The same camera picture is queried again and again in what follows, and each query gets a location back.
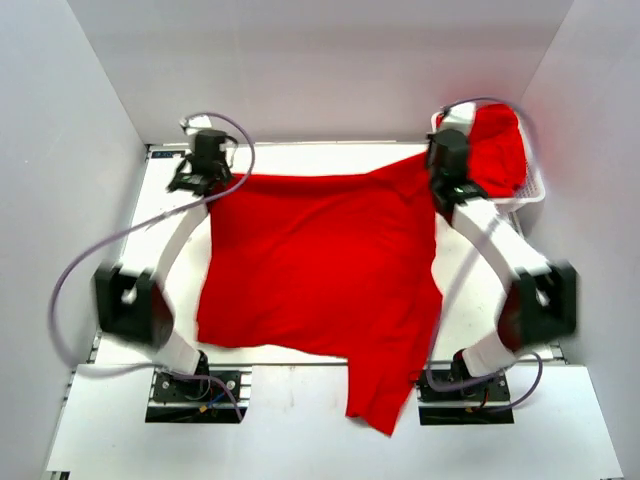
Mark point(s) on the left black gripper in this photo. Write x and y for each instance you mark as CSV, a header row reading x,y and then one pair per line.
x,y
227,173

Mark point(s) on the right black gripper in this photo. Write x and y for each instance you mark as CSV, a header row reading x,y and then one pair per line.
x,y
429,137

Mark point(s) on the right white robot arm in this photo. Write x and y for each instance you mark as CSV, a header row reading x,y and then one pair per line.
x,y
541,303

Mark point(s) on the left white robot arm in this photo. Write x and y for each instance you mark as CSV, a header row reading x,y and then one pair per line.
x,y
133,307

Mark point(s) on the red t shirt pile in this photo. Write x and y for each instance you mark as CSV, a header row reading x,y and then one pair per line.
x,y
497,161

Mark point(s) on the small dark table label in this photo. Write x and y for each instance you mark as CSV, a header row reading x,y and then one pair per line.
x,y
167,154

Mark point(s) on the white plastic basket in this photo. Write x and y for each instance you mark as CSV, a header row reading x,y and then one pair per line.
x,y
533,190

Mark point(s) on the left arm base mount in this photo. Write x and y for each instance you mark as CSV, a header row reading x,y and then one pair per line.
x,y
174,401

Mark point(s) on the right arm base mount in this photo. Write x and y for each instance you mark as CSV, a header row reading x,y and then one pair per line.
x,y
484,404

